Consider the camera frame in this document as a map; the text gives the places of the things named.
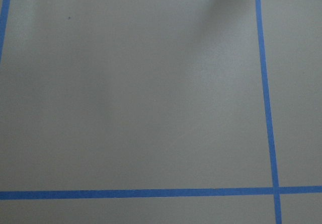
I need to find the brown paper table mat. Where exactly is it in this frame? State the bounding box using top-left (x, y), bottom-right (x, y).
top-left (1, 0), bottom-right (321, 223)

